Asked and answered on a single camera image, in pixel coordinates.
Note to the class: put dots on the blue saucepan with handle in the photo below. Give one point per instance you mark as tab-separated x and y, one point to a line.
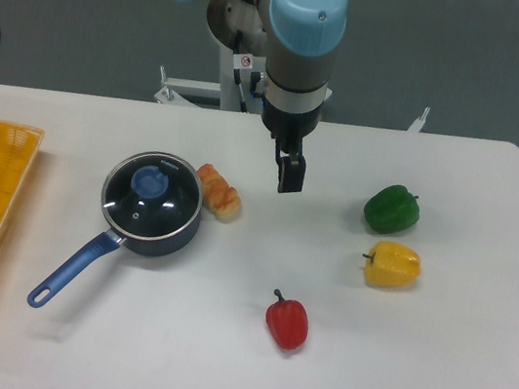
104	243

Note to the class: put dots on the glass lid blue knob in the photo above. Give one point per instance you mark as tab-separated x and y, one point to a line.
152	196

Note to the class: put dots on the green bell pepper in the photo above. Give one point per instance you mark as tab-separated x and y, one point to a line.
391	210

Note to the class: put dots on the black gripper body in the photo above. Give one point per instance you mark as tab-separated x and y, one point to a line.
289	129

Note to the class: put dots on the red bell pepper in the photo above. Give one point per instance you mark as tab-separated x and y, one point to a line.
287	322

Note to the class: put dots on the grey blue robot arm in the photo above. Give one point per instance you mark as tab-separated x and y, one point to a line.
301	41

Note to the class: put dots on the yellow bell pepper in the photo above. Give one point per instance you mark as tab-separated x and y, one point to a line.
391	265

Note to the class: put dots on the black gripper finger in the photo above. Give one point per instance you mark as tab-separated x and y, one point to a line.
291	172
279	158

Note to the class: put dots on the orange bread roll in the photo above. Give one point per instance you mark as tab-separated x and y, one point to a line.
221	199

